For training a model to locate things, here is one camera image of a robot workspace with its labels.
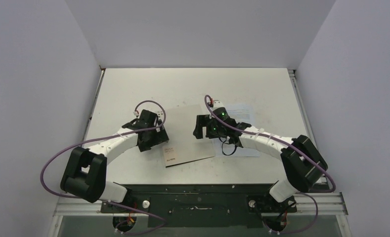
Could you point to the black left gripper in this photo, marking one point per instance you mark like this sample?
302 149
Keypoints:
160 138

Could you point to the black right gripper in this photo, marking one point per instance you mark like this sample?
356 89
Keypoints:
200 126

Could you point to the white folder with black inside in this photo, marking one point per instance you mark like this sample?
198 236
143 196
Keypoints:
183 147

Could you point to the printed paper sheet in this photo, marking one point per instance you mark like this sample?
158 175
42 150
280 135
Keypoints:
241 113

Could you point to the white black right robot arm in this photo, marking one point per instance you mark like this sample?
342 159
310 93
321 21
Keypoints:
303 164

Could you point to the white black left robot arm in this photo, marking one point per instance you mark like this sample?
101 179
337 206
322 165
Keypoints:
86 170

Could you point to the lower white paper sheet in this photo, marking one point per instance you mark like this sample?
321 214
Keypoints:
223 150

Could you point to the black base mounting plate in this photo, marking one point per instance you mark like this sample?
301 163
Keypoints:
210 205

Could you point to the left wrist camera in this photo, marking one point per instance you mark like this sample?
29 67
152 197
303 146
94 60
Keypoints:
160 114

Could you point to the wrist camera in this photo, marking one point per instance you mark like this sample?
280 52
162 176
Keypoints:
160 114
215 104

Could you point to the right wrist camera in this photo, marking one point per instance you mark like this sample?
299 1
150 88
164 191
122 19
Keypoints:
215 104

